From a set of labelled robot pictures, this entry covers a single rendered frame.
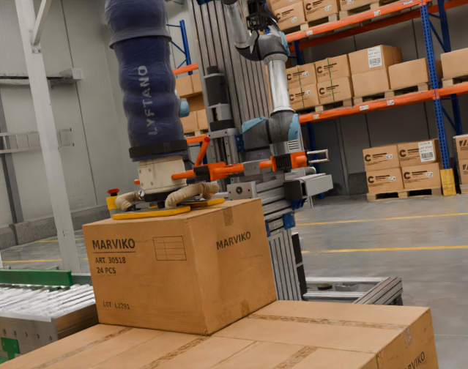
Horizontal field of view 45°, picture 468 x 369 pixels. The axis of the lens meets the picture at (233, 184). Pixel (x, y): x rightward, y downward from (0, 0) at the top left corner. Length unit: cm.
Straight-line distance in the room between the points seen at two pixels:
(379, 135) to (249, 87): 806
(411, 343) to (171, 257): 82
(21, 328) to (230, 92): 145
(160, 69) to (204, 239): 67
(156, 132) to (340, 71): 776
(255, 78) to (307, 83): 706
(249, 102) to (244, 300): 116
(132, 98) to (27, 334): 108
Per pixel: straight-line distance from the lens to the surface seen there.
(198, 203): 216
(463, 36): 1043
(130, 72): 215
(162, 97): 213
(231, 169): 192
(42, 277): 347
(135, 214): 214
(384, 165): 946
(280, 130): 257
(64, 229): 573
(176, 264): 195
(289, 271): 303
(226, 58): 289
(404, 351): 176
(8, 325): 268
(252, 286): 210
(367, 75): 950
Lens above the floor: 112
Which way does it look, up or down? 3 degrees down
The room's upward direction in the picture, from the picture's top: 9 degrees counter-clockwise
